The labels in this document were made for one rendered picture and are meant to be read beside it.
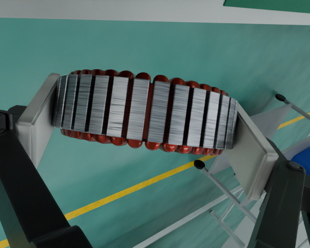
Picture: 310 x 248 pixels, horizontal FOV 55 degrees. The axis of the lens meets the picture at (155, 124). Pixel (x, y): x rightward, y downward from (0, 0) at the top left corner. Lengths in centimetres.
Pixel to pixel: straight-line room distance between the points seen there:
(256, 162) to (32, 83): 111
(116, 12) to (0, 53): 88
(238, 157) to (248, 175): 2
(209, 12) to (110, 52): 99
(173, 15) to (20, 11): 14
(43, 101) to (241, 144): 11
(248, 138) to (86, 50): 110
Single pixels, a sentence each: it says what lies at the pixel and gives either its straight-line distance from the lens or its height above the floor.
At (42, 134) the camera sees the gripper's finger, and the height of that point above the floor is 84.
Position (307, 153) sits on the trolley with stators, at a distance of 273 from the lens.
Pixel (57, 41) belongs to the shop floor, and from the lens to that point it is 117.
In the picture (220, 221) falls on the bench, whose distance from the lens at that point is 434.
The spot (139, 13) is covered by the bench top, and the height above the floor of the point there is 75.
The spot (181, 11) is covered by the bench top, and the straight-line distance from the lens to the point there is 31.
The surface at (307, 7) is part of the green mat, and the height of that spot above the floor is 75.
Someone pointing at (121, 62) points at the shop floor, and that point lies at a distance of 137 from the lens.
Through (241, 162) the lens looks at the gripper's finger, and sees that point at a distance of 18.
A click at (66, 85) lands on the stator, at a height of 83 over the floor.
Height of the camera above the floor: 95
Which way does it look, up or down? 31 degrees down
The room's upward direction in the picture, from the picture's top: 135 degrees clockwise
